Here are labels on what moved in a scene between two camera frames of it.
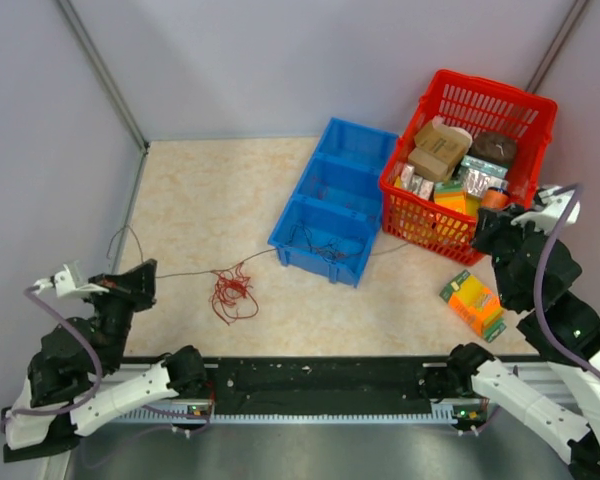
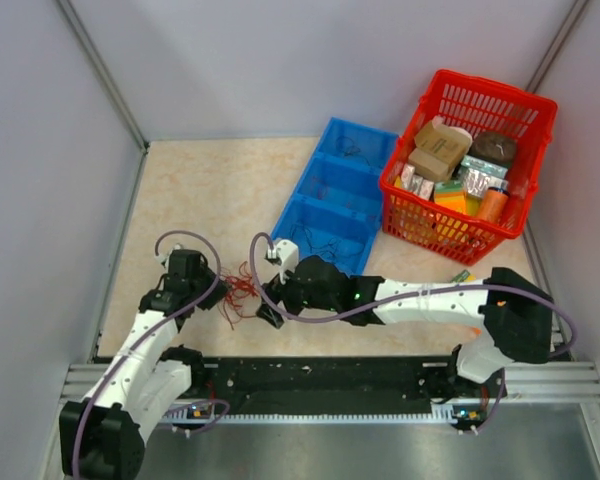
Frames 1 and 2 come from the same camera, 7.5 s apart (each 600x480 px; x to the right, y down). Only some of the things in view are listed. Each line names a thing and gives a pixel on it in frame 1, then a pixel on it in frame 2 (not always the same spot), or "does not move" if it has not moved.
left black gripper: x=136 y=285 -> x=217 y=294
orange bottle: x=494 y=198 does not move
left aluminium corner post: x=103 y=73 does not move
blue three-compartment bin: x=330 y=225 does not move
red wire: x=231 y=299 does not move
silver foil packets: x=415 y=184 does not move
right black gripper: x=490 y=221 -> x=277 y=292
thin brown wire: x=207 y=271 -> x=345 y=144
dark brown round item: x=495 y=146 does not move
